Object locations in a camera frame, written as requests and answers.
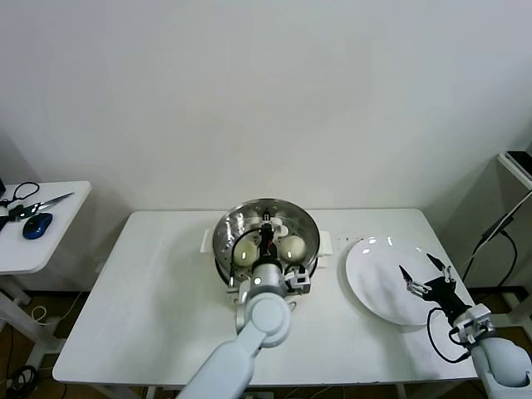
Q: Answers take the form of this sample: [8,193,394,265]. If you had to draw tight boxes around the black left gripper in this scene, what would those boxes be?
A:
[257,213,281,264]

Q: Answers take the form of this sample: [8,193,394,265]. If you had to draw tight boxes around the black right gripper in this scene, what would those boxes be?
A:
[398,252,473,323]

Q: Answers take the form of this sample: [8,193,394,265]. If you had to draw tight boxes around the white steamed baozi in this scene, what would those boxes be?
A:
[278,235,308,263]
[233,243,259,267]

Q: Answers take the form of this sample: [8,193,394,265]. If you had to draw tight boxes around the stainless perforated steamer basket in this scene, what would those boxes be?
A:
[200,198,335,293]

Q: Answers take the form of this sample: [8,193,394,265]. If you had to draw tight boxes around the white round plate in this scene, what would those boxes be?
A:
[345,236,452,327]

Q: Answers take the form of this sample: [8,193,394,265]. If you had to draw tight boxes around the white electric cooker pot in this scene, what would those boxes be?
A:
[215,255,329,313]

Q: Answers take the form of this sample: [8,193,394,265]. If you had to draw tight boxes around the white equipment stand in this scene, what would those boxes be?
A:
[498,150,532,196]

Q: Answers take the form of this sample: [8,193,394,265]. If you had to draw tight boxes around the white side table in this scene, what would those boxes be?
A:
[0,180,93,367]

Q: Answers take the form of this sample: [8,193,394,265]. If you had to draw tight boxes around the blue black computer mouse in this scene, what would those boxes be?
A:
[22,212,54,240]

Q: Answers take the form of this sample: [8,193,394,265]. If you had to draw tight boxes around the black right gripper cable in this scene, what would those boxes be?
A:
[426,307,473,363]

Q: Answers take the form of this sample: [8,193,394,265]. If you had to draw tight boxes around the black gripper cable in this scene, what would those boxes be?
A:
[227,230,263,294]
[426,307,473,363]

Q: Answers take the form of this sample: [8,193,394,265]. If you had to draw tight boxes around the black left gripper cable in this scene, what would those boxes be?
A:
[227,230,263,294]

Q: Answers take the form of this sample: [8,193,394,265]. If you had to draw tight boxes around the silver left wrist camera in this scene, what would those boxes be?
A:
[284,265,313,294]

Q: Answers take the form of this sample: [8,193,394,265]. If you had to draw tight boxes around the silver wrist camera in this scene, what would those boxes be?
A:
[284,265,313,294]
[451,304,496,346]

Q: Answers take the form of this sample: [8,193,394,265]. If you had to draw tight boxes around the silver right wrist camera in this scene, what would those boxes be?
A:
[451,304,496,346]

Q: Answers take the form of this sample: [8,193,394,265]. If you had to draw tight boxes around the black power adapter cable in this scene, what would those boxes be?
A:
[461,189,532,288]

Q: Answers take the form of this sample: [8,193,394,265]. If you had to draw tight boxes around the black handled scissors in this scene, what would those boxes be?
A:
[0,181,76,232]

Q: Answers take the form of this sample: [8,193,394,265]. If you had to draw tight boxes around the white coiled floor cord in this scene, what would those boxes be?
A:
[32,290,84,325]

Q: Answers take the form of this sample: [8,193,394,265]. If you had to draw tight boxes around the black floor cables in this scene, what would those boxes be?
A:
[7,364,41,392]

